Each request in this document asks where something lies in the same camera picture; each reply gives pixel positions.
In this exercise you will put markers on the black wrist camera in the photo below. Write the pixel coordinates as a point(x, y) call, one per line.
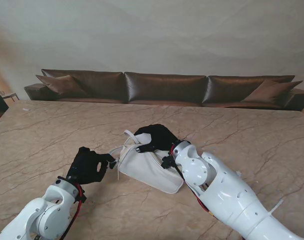
point(82, 197)
point(166, 162)

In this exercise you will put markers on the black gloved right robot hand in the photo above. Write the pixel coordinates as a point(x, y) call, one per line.
point(159, 140)

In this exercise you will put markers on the cream white cosmetics bag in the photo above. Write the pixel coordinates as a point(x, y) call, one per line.
point(146, 167)

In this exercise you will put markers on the grey side chair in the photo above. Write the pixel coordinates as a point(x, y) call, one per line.
point(9, 94)

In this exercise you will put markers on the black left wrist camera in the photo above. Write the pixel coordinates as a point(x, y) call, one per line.
point(82, 197)

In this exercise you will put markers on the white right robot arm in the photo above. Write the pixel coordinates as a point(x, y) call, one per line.
point(229, 195)

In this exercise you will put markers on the brown leather sofa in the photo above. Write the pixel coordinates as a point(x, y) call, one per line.
point(164, 87)

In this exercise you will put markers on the small white paper scrap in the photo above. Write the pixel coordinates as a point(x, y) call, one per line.
point(25, 109)

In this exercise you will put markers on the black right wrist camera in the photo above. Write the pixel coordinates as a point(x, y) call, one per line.
point(166, 162)

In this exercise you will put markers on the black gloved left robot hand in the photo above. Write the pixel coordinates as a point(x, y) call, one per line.
point(90, 167)

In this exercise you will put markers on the white zip tie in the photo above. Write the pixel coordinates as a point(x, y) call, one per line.
point(276, 207)

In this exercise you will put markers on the brown sofa pillow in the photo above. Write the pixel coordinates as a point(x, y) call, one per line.
point(60, 85)
point(270, 91)

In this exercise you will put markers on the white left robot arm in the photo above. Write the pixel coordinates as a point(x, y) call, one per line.
point(39, 215)

